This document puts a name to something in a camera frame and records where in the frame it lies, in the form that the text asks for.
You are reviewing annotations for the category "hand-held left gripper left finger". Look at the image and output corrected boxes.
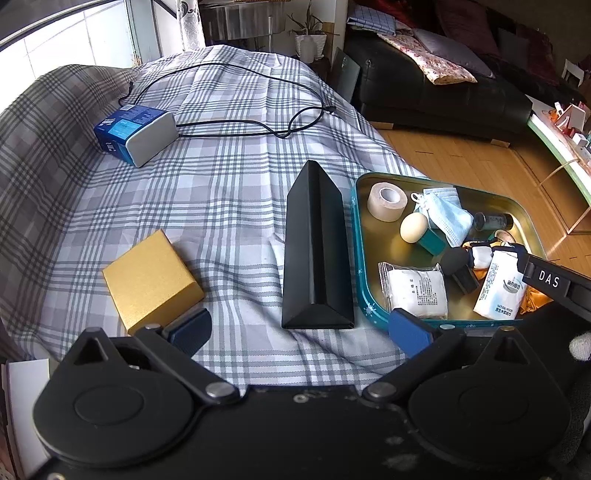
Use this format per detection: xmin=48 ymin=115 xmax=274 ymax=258
xmin=60 ymin=307 xmax=241 ymax=402

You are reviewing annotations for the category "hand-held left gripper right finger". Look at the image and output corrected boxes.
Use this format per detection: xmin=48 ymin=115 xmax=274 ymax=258
xmin=362 ymin=308 xmax=543 ymax=402

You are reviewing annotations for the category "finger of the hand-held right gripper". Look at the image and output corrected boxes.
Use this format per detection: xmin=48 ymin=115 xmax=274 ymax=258
xmin=489 ymin=244 xmax=530 ymax=278

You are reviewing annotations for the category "small white tissue pack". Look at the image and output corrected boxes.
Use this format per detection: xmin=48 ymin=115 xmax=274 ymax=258
xmin=473 ymin=247 xmax=529 ymax=320

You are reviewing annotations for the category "white cotton packet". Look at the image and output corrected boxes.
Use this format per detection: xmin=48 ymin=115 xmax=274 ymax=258
xmin=378 ymin=261 xmax=450 ymax=320

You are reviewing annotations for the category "black cylindrical bottle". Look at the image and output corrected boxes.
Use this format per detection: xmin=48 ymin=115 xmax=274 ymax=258
xmin=472 ymin=211 xmax=514 ymax=233

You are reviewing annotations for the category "black makeup sponge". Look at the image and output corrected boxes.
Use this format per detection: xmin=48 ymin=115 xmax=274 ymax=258
xmin=438 ymin=247 xmax=479 ymax=296

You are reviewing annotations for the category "teal and gold tin tray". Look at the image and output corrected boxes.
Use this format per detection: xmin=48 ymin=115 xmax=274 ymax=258
xmin=349 ymin=172 xmax=548 ymax=330

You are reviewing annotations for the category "beige egg sponge teal holder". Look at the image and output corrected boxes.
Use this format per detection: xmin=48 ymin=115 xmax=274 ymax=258
xmin=399 ymin=212 xmax=448 ymax=256

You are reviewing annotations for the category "beige tape roll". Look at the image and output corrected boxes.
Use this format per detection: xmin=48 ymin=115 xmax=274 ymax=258
xmin=367 ymin=181 xmax=408 ymax=223

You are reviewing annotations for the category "person's right hand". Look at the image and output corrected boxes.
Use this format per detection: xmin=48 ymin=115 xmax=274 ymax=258
xmin=569 ymin=336 xmax=591 ymax=363

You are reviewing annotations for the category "black round stool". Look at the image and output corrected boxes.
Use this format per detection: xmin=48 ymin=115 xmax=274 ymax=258
xmin=462 ymin=300 xmax=591 ymax=467

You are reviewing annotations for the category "small white blue object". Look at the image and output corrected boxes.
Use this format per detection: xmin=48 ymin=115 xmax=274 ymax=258
xmin=468 ymin=244 xmax=492 ymax=269

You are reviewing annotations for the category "gold cardboard box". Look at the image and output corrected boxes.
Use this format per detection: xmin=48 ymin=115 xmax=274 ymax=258
xmin=102 ymin=229 xmax=205 ymax=336

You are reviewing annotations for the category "blue face mask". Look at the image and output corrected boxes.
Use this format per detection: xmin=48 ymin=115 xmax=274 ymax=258
xmin=411 ymin=186 xmax=474 ymax=247

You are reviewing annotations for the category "black triangular box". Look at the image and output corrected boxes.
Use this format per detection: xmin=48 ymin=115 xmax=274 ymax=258
xmin=281 ymin=160 xmax=356 ymax=330

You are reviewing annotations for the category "glass top coffee table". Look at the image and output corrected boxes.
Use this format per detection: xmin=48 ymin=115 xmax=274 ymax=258
xmin=526 ymin=111 xmax=591 ymax=236

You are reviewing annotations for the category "grey plaid bed sheet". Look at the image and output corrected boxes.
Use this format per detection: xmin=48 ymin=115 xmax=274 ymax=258
xmin=0 ymin=44 xmax=428 ymax=388

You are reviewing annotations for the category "clutter of small boxes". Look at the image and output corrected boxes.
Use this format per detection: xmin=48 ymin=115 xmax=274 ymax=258
xmin=547 ymin=102 xmax=591 ymax=153

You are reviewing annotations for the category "white paper box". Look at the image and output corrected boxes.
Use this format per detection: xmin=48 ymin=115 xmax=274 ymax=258
xmin=0 ymin=357 xmax=54 ymax=480

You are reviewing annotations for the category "black leather sofa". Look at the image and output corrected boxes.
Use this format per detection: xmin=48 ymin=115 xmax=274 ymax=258
xmin=344 ymin=0 xmax=587 ymax=144

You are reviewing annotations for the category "small white stool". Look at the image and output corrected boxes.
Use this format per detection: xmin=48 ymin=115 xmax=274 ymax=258
xmin=561 ymin=58 xmax=585 ymax=88

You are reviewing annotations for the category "red patterned cushion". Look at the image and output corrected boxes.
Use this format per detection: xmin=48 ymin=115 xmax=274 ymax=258
xmin=517 ymin=25 xmax=561 ymax=86

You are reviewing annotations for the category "small grey cushion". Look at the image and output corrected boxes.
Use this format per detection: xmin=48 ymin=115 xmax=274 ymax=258
xmin=496 ymin=28 xmax=529 ymax=70

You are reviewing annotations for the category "blue and grey box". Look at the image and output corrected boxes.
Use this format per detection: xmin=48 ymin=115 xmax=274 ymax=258
xmin=93 ymin=104 xmax=178 ymax=168

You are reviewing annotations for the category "floral pillow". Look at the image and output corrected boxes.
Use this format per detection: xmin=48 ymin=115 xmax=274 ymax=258
xmin=379 ymin=32 xmax=478 ymax=86

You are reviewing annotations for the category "grey pillow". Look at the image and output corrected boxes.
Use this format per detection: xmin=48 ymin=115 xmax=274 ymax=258
xmin=413 ymin=28 xmax=495 ymax=79

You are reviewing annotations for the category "dark red cushion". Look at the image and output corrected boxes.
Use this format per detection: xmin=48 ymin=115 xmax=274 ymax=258
xmin=436 ymin=0 xmax=502 ymax=58

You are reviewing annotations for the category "dark framed panel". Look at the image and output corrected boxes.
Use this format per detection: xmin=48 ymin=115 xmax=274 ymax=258
xmin=332 ymin=46 xmax=361 ymax=104

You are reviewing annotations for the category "blue checked folded cloth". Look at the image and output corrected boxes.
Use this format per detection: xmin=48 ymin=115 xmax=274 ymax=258
xmin=346 ymin=4 xmax=402 ymax=37

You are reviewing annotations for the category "potted plant in white pot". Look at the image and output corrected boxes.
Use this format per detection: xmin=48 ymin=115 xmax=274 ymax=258
xmin=286 ymin=11 xmax=328 ymax=63

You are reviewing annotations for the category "white lace curtain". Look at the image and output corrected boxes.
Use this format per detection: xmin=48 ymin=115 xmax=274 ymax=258
xmin=175 ymin=0 xmax=206 ymax=51

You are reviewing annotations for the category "window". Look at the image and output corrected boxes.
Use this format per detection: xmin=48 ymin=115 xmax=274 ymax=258
xmin=0 ymin=0 xmax=139 ymax=65

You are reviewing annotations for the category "black cable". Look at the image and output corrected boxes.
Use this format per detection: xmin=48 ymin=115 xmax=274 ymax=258
xmin=117 ymin=62 xmax=337 ymax=139

